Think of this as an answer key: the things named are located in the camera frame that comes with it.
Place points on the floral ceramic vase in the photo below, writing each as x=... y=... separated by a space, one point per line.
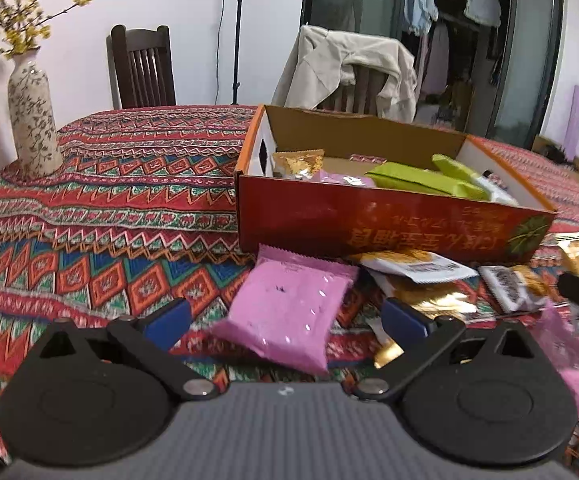
x=32 y=119

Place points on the green white snack pack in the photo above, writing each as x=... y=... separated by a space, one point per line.
x=454 y=169

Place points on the beige jacket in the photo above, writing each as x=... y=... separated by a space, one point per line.
x=323 y=60

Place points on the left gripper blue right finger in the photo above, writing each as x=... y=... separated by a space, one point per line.
x=403 y=323

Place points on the pink snack packet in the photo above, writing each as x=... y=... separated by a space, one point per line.
x=325 y=177
x=286 y=307

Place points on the studio light on stand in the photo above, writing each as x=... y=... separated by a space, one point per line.
x=237 y=52

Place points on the long green snack pack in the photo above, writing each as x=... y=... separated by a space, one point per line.
x=417 y=180

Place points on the purple rolled mat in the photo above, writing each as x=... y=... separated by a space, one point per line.
x=571 y=137

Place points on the dark wooden chair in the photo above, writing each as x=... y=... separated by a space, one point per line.
x=143 y=68

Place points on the patterned red tablecloth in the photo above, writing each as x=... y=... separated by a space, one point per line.
x=144 y=212

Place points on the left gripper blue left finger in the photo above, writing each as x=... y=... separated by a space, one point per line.
x=166 y=326

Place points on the chair under beige jacket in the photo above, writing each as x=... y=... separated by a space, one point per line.
x=357 y=96

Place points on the orange cardboard pumpkin box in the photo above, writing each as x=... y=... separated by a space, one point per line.
x=337 y=220

